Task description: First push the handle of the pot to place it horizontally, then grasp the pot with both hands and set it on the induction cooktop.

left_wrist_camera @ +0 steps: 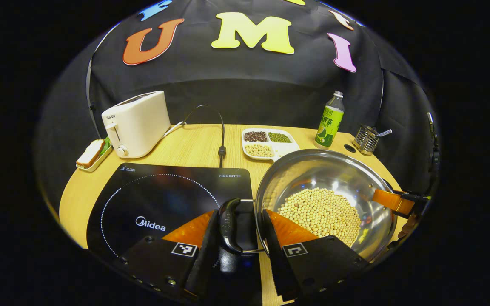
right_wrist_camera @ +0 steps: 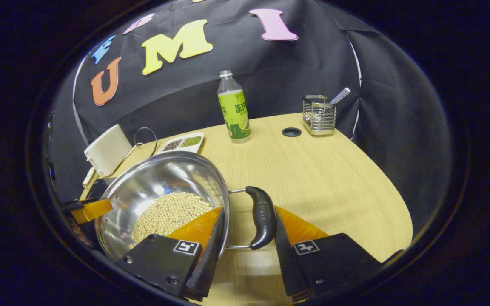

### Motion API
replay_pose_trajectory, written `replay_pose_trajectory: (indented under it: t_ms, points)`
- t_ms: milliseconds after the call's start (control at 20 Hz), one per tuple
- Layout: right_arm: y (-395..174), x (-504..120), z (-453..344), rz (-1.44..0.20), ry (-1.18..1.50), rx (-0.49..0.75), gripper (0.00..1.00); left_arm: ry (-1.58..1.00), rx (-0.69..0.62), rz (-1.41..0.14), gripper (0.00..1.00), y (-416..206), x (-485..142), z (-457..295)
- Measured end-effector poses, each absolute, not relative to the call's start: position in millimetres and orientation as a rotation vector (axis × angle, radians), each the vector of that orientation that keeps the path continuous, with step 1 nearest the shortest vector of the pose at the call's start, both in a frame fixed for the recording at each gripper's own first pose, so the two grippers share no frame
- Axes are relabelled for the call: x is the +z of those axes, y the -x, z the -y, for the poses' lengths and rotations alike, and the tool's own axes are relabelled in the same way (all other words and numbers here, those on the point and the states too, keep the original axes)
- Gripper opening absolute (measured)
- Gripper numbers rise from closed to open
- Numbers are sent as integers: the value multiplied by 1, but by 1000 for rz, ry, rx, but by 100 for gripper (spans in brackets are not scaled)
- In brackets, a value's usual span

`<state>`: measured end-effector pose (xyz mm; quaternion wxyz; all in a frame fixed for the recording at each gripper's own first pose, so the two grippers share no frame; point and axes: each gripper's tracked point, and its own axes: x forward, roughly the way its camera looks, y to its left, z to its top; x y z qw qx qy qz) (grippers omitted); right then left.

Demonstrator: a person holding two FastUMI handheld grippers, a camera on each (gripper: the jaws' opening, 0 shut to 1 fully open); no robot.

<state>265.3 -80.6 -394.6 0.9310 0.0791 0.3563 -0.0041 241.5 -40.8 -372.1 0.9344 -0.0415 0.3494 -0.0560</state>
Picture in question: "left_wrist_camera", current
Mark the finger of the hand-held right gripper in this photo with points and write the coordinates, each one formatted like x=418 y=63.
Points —
x=391 y=200

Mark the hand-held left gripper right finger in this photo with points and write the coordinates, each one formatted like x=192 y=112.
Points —
x=275 y=259

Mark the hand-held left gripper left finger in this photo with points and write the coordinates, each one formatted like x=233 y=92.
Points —
x=202 y=259

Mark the stainless steel pot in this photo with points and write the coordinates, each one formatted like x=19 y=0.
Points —
x=321 y=174

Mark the black induction cooktop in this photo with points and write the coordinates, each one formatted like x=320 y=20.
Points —
x=151 y=199

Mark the black metal stand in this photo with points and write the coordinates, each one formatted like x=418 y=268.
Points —
x=435 y=157

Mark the large soybeans heap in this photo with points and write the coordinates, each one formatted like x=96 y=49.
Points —
x=321 y=212

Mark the metal cutlery holder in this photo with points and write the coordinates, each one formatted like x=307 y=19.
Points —
x=366 y=140

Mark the green label drink bottle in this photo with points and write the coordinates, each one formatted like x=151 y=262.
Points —
x=329 y=123

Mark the small soybeans pile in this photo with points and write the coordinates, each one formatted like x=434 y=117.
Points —
x=259 y=150

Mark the white divided tray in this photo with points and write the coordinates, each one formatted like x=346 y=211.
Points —
x=285 y=148

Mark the green mung beans pile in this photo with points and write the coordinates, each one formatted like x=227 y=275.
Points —
x=279 y=137

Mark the red beans pile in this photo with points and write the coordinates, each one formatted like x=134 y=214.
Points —
x=255 y=136

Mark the small white plate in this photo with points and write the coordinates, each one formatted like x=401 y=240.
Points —
x=100 y=162

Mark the white toaster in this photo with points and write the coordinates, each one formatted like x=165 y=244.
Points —
x=138 y=123

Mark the sandwich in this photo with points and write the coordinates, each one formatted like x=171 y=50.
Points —
x=89 y=154

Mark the black backdrop cloth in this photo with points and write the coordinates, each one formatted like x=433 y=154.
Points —
x=249 y=89

